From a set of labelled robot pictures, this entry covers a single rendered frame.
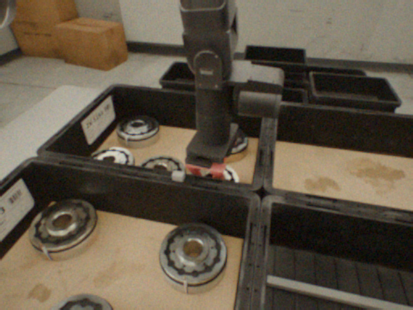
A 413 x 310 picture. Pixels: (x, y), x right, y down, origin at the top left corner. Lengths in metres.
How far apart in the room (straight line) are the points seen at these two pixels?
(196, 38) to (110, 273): 0.36
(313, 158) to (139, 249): 0.42
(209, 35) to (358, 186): 0.44
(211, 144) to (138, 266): 0.22
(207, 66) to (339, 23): 3.18
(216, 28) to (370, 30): 3.28
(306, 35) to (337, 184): 2.94
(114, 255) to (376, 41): 3.43
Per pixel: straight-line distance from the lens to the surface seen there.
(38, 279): 0.52
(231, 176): 0.56
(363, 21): 3.55
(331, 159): 0.70
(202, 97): 0.42
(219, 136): 0.45
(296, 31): 3.48
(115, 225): 0.54
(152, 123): 0.72
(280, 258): 0.50
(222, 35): 0.35
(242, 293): 0.34
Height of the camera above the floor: 1.24
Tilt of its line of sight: 39 degrees down
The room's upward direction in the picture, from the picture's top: straight up
